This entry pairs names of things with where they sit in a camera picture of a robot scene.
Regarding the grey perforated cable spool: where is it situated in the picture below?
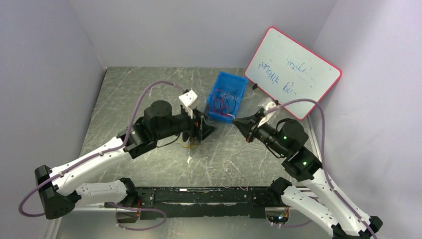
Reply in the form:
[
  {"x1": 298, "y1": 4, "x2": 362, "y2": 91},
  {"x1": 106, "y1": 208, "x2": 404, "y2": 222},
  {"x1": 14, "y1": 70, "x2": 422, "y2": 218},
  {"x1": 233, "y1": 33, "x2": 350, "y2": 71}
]
[{"x1": 182, "y1": 107, "x2": 215, "y2": 142}]

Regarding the yellow cable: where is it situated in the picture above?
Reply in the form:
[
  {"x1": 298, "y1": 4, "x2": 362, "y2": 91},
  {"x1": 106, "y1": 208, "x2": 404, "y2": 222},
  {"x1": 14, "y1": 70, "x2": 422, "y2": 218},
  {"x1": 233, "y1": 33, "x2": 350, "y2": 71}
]
[{"x1": 173, "y1": 136, "x2": 199, "y2": 150}]

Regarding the red cable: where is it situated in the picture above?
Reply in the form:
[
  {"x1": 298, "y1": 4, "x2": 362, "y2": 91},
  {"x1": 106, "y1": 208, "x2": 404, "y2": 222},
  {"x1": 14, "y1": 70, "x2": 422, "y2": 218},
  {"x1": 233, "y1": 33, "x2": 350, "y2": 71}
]
[{"x1": 211, "y1": 87, "x2": 243, "y2": 119}]

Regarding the blue plastic bin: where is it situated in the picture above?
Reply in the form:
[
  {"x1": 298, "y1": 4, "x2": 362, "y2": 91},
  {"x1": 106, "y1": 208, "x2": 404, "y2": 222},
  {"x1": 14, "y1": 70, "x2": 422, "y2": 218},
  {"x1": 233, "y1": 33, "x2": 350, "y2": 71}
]
[{"x1": 206, "y1": 71, "x2": 248, "y2": 123}]

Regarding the white cable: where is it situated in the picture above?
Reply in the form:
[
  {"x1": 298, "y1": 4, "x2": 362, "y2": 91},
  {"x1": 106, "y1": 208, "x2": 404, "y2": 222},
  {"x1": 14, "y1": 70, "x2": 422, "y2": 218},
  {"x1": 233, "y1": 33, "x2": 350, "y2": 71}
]
[{"x1": 201, "y1": 112, "x2": 264, "y2": 191}]

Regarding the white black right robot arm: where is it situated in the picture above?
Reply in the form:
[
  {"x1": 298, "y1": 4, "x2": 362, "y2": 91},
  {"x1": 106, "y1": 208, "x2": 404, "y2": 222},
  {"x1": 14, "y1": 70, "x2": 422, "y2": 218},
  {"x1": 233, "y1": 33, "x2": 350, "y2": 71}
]
[{"x1": 232, "y1": 110, "x2": 383, "y2": 239}]

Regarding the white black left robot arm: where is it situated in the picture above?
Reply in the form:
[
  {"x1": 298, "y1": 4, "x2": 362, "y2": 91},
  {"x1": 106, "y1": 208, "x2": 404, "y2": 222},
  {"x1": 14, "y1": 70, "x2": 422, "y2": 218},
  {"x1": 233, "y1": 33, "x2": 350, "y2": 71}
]
[{"x1": 35, "y1": 100, "x2": 216, "y2": 220}]

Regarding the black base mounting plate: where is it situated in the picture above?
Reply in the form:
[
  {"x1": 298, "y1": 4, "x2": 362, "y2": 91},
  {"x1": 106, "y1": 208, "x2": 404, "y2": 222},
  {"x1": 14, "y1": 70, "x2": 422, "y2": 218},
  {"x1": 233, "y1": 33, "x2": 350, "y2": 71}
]
[{"x1": 117, "y1": 186, "x2": 286, "y2": 223}]

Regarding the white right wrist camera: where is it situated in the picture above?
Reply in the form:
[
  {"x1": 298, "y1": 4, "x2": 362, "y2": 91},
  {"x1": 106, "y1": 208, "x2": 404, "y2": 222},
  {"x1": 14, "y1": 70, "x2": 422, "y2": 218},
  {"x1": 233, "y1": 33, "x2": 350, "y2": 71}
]
[{"x1": 258, "y1": 98, "x2": 278, "y2": 128}]

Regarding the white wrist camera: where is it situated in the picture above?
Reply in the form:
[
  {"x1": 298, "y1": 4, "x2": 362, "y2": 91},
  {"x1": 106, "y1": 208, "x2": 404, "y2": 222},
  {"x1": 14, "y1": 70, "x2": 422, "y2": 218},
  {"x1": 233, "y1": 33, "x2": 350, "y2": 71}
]
[
  {"x1": 178, "y1": 90, "x2": 198, "y2": 119},
  {"x1": 258, "y1": 98, "x2": 278, "y2": 128}
]

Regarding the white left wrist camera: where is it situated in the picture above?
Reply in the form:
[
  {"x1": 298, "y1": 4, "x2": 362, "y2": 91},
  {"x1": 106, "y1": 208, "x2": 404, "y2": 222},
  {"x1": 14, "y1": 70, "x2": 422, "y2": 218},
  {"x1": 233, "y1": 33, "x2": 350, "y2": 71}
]
[{"x1": 178, "y1": 90, "x2": 198, "y2": 119}]

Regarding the white board red frame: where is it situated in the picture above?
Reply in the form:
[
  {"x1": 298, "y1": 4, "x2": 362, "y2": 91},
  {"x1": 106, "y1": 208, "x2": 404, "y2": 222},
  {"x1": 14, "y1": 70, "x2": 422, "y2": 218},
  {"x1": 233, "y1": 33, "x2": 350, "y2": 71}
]
[{"x1": 245, "y1": 27, "x2": 342, "y2": 120}]

